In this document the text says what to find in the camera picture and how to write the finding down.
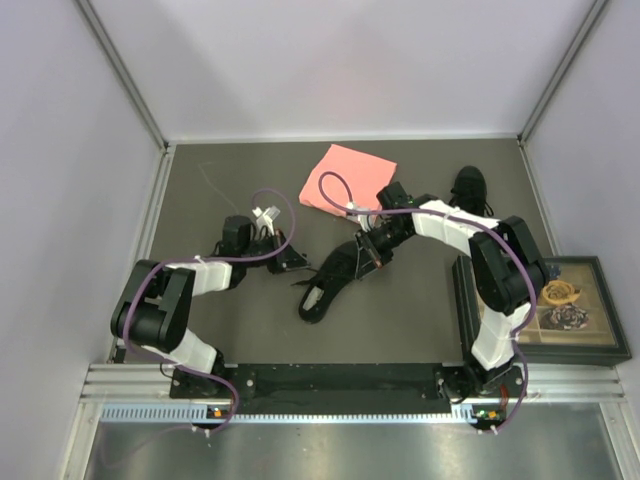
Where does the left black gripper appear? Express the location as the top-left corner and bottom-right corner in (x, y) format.
(240, 228), (311, 274)

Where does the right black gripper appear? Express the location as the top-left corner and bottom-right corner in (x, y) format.
(356, 221), (414, 280)

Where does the black sneaker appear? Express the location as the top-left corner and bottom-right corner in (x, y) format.
(297, 240), (362, 324)
(449, 165), (494, 217)

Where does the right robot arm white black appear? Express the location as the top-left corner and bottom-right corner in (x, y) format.
(347, 182), (549, 396)

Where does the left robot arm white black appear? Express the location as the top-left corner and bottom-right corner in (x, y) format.
(110, 213), (310, 397)

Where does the pink folded cloth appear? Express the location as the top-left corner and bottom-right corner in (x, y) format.
(299, 144), (397, 217)

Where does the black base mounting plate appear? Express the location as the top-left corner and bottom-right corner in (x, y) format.
(169, 362), (530, 414)

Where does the dark framed compartment box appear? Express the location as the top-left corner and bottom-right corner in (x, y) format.
(451, 255), (632, 368)

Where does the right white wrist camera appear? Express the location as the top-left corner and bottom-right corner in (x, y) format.
(346, 202), (374, 231)

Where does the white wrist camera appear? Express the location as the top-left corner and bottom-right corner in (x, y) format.
(346, 202), (374, 231)
(252, 206), (280, 235)

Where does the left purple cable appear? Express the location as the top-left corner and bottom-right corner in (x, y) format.
(122, 187), (297, 436)

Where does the purple cable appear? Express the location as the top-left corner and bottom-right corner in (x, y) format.
(122, 187), (297, 436)
(318, 171), (540, 434)

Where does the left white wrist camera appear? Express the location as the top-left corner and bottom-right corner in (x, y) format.
(252, 206), (280, 235)

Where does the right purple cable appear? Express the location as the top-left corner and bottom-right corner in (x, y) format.
(318, 171), (540, 434)

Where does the aluminium frame rail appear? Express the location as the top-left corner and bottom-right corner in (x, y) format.
(80, 363), (625, 403)

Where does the grey slotted cable duct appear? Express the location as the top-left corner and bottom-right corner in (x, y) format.
(101, 403), (499, 425)

